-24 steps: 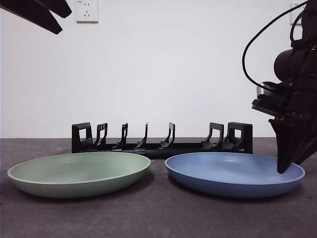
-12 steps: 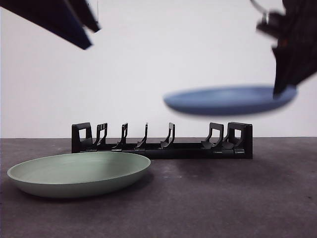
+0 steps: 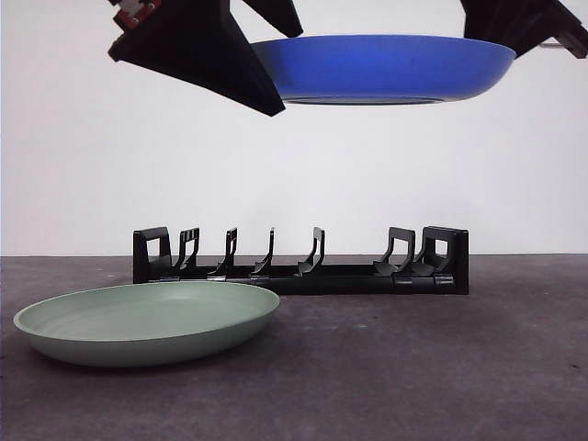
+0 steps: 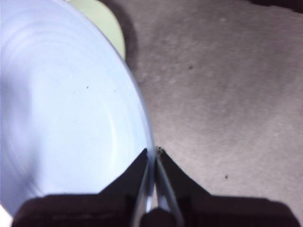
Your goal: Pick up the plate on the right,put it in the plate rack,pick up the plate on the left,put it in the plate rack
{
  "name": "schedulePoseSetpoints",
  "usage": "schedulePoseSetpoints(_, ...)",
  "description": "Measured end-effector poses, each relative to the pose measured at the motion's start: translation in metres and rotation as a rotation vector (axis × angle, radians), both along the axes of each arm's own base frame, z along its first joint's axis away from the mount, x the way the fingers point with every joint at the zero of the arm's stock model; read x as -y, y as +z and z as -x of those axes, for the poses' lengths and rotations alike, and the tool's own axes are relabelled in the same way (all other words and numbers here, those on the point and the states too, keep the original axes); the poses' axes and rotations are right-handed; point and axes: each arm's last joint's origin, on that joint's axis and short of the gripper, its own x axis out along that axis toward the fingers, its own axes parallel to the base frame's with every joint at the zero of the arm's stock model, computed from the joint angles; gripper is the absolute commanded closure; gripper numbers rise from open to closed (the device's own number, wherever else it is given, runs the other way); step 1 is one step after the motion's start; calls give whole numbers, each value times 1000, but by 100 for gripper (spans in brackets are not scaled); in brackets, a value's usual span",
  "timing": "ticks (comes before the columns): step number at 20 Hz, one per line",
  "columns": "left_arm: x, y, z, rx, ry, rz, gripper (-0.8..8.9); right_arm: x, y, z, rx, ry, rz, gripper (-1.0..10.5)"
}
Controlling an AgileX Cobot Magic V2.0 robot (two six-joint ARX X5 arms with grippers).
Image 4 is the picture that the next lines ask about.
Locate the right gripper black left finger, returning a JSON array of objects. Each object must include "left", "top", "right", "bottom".
[{"left": 11, "top": 148, "right": 149, "bottom": 227}]

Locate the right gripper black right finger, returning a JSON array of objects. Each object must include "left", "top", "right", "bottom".
[{"left": 157, "top": 148, "right": 299, "bottom": 227}]

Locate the blue round plate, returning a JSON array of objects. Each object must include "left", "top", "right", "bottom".
[{"left": 0, "top": 0, "right": 184, "bottom": 227}]

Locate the green round plate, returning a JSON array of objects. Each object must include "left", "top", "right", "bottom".
[{"left": 68, "top": 0, "right": 126, "bottom": 60}]

